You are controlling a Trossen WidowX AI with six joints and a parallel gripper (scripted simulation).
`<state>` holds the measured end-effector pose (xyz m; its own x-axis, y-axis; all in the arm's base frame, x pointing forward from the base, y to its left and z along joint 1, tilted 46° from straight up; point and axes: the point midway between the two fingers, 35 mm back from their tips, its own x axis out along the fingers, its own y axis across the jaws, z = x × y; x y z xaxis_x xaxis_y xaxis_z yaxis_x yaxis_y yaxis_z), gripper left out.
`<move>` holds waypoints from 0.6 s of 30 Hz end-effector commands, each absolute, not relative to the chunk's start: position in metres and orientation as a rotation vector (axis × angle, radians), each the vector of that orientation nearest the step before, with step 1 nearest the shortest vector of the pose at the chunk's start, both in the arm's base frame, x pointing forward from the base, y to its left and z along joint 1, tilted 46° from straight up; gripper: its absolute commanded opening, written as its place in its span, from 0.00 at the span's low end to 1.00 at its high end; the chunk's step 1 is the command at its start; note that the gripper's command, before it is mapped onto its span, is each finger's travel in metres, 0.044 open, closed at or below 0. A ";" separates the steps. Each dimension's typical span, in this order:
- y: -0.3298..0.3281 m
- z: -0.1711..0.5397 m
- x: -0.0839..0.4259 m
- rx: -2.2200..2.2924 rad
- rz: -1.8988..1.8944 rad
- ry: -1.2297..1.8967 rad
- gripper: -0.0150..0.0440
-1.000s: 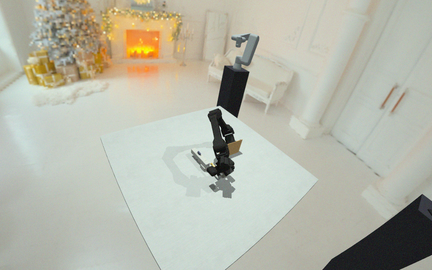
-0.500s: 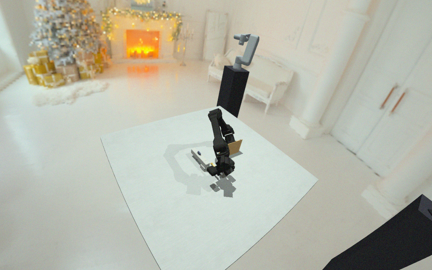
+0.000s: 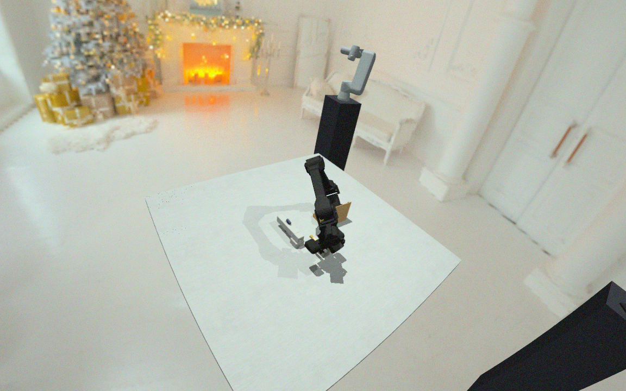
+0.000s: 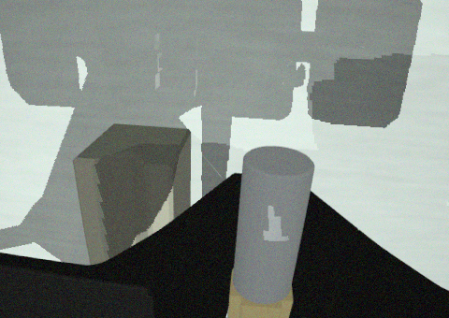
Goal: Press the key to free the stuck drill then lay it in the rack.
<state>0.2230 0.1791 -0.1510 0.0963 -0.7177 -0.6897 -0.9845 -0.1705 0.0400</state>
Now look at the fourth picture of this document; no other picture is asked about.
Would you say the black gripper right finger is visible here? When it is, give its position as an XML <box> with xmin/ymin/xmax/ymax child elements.
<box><xmin>289</xmin><ymin>192</ymin><xmax>449</xmax><ymax>318</ymax></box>

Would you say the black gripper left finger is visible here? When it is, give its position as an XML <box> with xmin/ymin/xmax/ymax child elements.
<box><xmin>0</xmin><ymin>172</ymin><xmax>242</xmax><ymax>318</ymax></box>

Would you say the light grey cylinder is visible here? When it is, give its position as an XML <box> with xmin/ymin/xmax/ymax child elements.
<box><xmin>228</xmin><ymin>146</ymin><xmax>314</xmax><ymax>318</ymax></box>

